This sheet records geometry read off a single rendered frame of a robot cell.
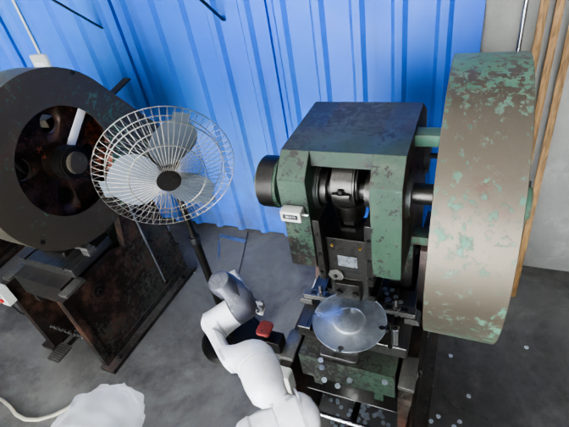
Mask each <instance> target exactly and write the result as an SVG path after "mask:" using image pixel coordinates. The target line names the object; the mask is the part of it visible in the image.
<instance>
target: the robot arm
mask: <svg viewBox="0 0 569 427"><path fill-rule="evenodd" d="M208 288H209V289H210V290H211V291H212V293H213V294H214V295H216V296H217V297H219V298H220V299H221V300H223V301H222V302H221V303H220V304H218V305H217V306H215V307H214V308H212V309H210V310H209V311H207V312H205V313H204V314H203V315H202V321H201V326H202V330H203V331H204V332H205V333H206V335H207V337H208V339H209V341H210V342H211V344H212V345H213V348H214V350H215V352H216V353H217V355H218V358H219V360H220V361H221V363H222V364H223V365H224V367H225V368H226V369H227V370H228V371H229V372H230V373H231V374H232V373H237V374H238V375H239V377H240V379H241V382H242V385H243V387H244V390H245V392H246V394H247V395H248V396H249V398H250V400H251V402H252V404H253V405H255V406H257V407H259V408H261V409H260V410H258V411H257V412H255V413H254V414H252V415H250V416H249V417H247V416H246V417H244V418H243V419H242V420H241V421H239V422H238V423H237V425H236V427H321V414H320V412H319V409H318V405H317V404H316V403H315V402H314V401H313V400H312V398H311V397H310V396H308V395H307V394H305V393H304V392H299V391H297V390H296V389H295V388H293V393H294V395H292V394H290V393H289V392H288V391H287V389H286V386H285V380H284V376H283V372H282V369H281V367H280V364H279V361H278V359H277V358H276V355H275V353H274V351H273V348H272V347H271V346H270V345H269V344H267V343H266V342H264V341H261V340H256V339H250V340H245V341H242V342H240V343H237V344H235V345H229V344H228V342H227V341H226V337H227V336H228V335H229V334H230V333H231V332H232V331H234V330H235V329H236V328H238V327H239V326H240V325H241V324H244V323H245V322H246V321H248V320H249V319H251V318H252V317H254V316H255V313H258V314H259V315H263V314H264V310H265V305H264V303H263V301H259V302H258V301H257V299H255V298H254V296H253V295H252V292H251V290H250V288H249V287H248V286H247V285H246V284H245V282H244V281H243V280H242V279H241V277H240V276H239V274H238V273H237V271H236V270H235V269H234V270H232V271H230V272H228V271H224V270H219V271H217V272H215V273H214V274H212V275H211V277H210V279H209V281H208Z"/></svg>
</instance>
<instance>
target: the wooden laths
mask: <svg viewBox="0 0 569 427"><path fill-rule="evenodd" d="M528 3H529V0H524V2H523V7H522V17H521V22H520V27H519V32H518V38H517V48H516V51H521V47H522V38H523V32H524V28H525V23H526V18H527V12H528ZM565 3H566V0H556V4H555V12H554V16H553V20H552V25H551V29H550V38H549V42H548V46H547V51H546V55H545V60H544V67H543V72H542V76H541V81H540V85H539V93H538V97H537V102H536V106H535V121H534V135H533V154H534V149H535V145H536V141H537V137H538V133H539V125H540V121H541V117H542V113H543V108H544V101H545V97H546V92H547V88H548V84H549V80H550V72H551V69H552V64H553V60H554V56H555V49H556V44H557V40H558V35H559V32H560V28H561V20H562V16H563V12H564V7H565ZM549 4H550V0H541V1H540V6H539V15H538V19H537V24H536V29H535V34H534V39H533V47H532V54H533V59H534V65H535V74H536V70H537V66H538V61H539V53H540V48H541V44H542V39H543V34H544V27H545V22H546V17H547V13H548V8H549ZM568 65H569V24H568V28H567V32H566V39H565V43H564V47H563V51H562V55H561V62H560V66H559V70H558V74H557V78H556V83H555V89H554V93H553V97H552V102H551V105H550V112H549V117H548V120H547V125H546V129H545V133H544V139H543V144H542V148H541V152H540V156H539V163H538V167H537V171H536V175H535V179H534V183H533V207H532V212H531V215H530V217H529V219H528V220H526V222H525V225H524V230H523V233H522V242H521V247H520V252H519V258H518V262H517V271H516V275H515V279H514V284H513V288H512V293H511V297H516V294H517V287H518V283H519V280H520V276H521V272H522V266H523V261H524V258H525V254H526V250H527V246H528V239H529V236H530V231H531V228H532V224H533V217H534V214H535V209H536V206H537V201H538V198H539V191H540V187H541V184H542V179H543V176H544V169H545V165H546V161H547V157H548V154H549V150H550V143H551V139H552V136H553V131H554V128H555V121H556V117H557V114H558V109H559V106H560V102H561V95H562V91H563V87H564V84H565V79H566V73H567V69H568ZM532 161H533V155H532Z"/></svg>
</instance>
